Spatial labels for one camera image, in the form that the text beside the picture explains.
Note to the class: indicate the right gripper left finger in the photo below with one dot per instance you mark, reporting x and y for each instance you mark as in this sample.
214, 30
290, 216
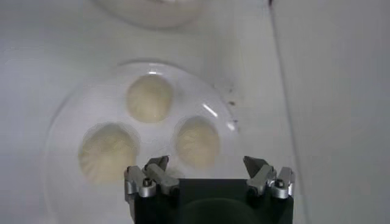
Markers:
150, 182

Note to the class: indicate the white electric cooker base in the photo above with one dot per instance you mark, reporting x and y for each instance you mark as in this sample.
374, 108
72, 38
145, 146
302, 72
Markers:
155, 12

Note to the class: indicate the white round plate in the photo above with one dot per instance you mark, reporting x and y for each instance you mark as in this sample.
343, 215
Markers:
158, 137

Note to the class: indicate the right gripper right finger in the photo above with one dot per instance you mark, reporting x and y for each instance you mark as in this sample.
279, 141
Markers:
265, 178

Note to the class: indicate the white steamed baozi bun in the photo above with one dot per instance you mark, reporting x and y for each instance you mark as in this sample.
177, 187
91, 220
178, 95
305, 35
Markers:
106, 152
198, 141
149, 98

